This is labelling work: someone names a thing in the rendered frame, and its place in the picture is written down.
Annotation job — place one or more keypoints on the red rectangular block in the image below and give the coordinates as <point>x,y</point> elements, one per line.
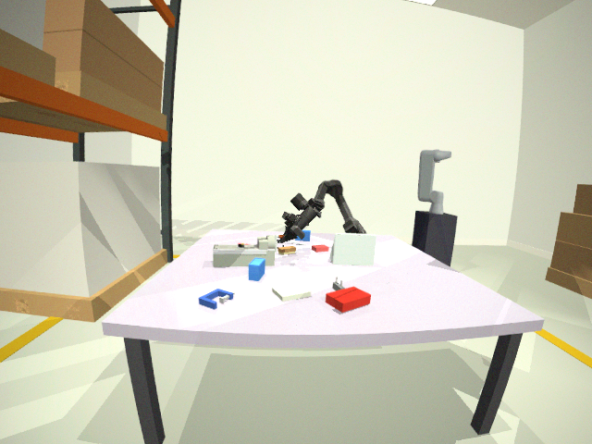
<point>347,299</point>
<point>320,248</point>

